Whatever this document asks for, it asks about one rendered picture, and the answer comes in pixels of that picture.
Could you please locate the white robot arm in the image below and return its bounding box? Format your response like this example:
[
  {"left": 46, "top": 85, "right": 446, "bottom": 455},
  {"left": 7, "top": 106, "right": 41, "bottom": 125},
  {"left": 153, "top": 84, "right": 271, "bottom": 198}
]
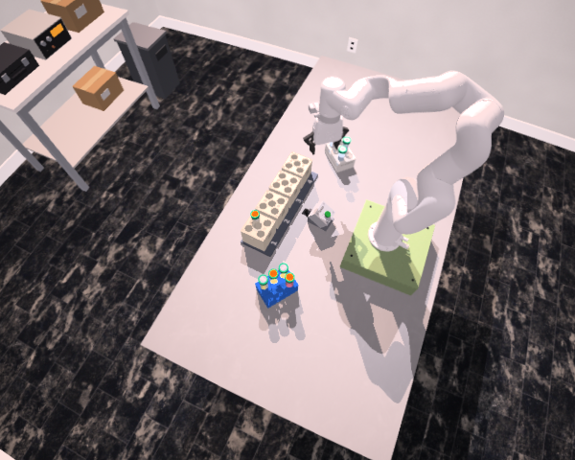
[{"left": 308, "top": 71, "right": 504, "bottom": 251}]

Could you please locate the white tube rack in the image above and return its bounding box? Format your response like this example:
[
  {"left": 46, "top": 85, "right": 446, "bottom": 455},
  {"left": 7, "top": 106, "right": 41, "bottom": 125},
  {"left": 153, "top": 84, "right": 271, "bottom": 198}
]
[{"left": 324, "top": 144, "right": 356, "bottom": 173}]

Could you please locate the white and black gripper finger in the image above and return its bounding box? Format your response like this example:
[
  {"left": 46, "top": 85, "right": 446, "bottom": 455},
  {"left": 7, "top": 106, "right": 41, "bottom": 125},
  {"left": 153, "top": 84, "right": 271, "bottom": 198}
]
[
  {"left": 333, "top": 126, "right": 350, "bottom": 150},
  {"left": 303, "top": 132, "right": 316, "bottom": 155}
]

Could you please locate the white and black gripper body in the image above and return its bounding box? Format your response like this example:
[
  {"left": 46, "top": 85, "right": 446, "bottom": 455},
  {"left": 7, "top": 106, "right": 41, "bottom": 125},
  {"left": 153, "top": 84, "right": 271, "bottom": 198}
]
[{"left": 311, "top": 116, "right": 343, "bottom": 145}]

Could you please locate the blue tube rack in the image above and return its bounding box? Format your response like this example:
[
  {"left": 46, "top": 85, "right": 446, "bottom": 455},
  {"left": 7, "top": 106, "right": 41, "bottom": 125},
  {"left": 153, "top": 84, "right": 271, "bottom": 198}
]
[{"left": 255, "top": 270, "right": 298, "bottom": 308}]

